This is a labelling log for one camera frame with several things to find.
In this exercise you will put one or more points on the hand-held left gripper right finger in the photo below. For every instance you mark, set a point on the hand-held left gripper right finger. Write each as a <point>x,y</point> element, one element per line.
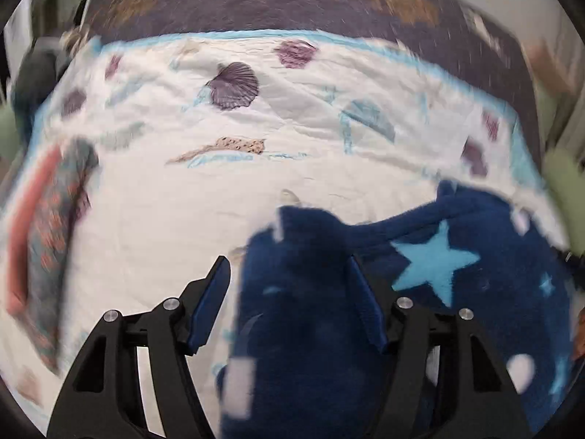
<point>368,306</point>

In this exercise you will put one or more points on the blue fleece pajama jacket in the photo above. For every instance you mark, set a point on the blue fleece pajama jacket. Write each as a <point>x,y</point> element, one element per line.
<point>311,329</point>

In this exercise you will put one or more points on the white seashell print quilt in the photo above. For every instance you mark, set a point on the white seashell print quilt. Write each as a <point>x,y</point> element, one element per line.
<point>183,210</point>

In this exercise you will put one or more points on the pile of dark clothes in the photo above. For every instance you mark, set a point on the pile of dark clothes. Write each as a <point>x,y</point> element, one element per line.
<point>36,77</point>

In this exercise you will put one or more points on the tan pink pillow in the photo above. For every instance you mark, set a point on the tan pink pillow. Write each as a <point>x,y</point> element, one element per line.
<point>548,68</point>

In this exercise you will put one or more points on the pink folded cloth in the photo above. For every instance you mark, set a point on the pink folded cloth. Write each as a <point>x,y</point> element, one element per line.
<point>29,219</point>

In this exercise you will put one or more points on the dark deer print mattress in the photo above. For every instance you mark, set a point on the dark deer print mattress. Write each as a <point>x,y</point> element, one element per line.
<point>297,4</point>

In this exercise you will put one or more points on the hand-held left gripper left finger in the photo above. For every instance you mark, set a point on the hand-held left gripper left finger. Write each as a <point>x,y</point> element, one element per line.
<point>210,302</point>

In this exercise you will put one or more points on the large green pillow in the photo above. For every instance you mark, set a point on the large green pillow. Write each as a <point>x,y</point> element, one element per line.
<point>564,192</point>

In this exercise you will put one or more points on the floral patterned folded cloth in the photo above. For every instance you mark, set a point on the floral patterned folded cloth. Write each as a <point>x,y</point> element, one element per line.
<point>57,228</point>

